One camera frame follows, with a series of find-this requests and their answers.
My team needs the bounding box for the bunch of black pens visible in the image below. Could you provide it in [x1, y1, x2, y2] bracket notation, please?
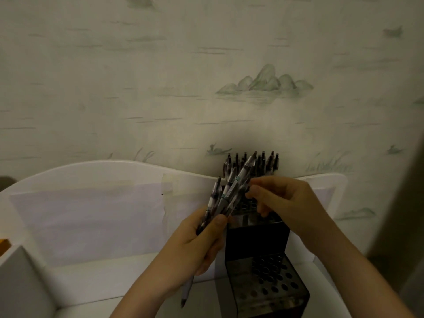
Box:
[180, 151, 259, 308]

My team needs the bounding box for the person's right hand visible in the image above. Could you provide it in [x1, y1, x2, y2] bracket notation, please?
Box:
[245, 175, 345, 254]

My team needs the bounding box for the person's left hand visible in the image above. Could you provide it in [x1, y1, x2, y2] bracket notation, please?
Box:
[142, 207, 229, 297]

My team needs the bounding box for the black tiered pen holder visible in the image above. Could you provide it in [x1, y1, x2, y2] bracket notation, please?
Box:
[213, 195, 310, 318]

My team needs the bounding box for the white curved-back shelf unit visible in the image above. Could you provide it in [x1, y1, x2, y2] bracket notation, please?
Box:
[0, 160, 348, 318]

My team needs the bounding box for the row of black pens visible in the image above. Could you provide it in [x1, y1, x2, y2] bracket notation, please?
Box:
[223, 150, 280, 178]

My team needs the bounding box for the person's right forearm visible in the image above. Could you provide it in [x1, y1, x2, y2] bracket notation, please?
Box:
[311, 233, 415, 318]

